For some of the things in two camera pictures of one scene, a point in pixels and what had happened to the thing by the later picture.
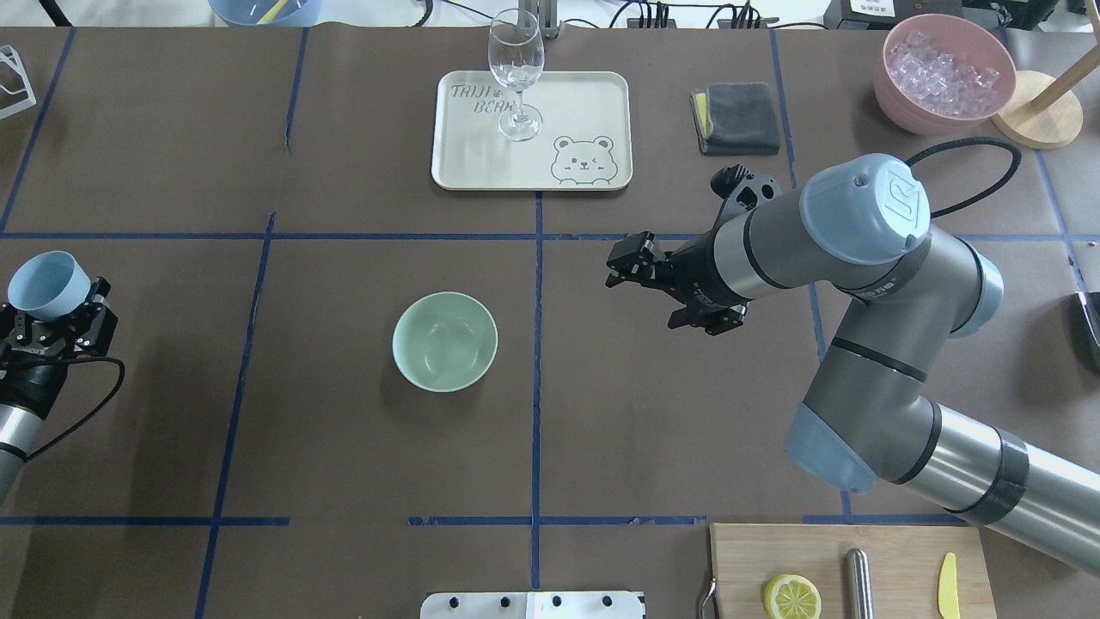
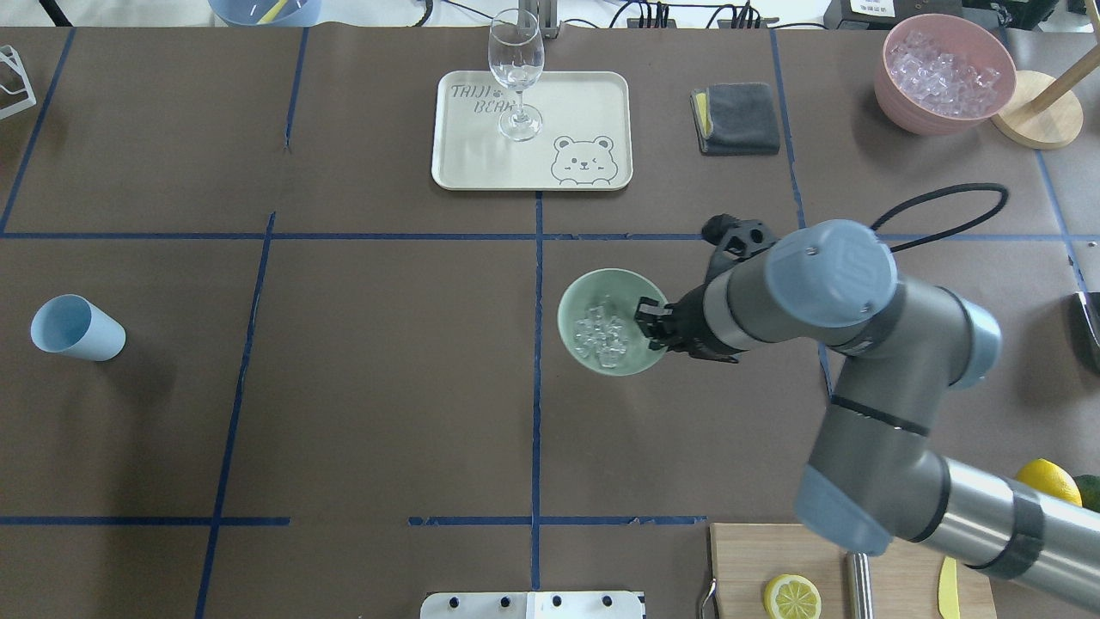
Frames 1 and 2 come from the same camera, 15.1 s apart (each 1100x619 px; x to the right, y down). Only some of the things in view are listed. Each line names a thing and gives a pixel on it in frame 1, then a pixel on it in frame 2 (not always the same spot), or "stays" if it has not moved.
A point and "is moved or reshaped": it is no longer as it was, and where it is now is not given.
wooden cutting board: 905,565 stays
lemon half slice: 791,597 stays
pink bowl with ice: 942,75 stays
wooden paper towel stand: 1045,113 stays
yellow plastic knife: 948,598 stays
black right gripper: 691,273 → 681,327
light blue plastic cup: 49,285 is moved or reshaped
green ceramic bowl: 445,341 → 596,323
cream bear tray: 585,142 stays
